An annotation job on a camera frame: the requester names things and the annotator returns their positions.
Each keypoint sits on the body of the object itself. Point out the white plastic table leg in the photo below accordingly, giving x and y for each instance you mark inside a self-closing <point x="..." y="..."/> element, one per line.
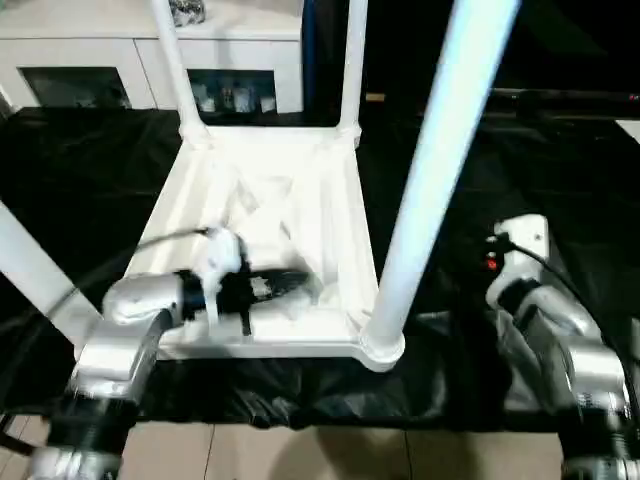
<point x="177" y="70"/>
<point x="351" y="65"/>
<point x="35" y="270"/>
<point x="440" y="165"/>

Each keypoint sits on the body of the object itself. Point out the white plastic table top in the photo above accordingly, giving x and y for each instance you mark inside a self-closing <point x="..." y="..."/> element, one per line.
<point x="280" y="170"/>

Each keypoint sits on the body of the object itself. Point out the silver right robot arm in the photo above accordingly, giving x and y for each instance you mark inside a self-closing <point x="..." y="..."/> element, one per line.
<point x="585" y="350"/>

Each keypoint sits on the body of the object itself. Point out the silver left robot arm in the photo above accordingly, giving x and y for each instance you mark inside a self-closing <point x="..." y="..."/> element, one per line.
<point x="125" y="320"/>

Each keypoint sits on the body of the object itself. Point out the small tan label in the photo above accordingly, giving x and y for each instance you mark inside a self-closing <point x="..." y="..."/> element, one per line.
<point x="375" y="97"/>

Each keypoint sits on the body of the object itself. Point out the white sideboard cabinet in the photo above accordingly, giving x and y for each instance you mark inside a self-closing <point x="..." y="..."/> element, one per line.
<point x="100" y="50"/>

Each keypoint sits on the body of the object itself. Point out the dark glittery ornament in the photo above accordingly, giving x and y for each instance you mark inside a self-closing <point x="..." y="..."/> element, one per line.
<point x="189" y="11"/>

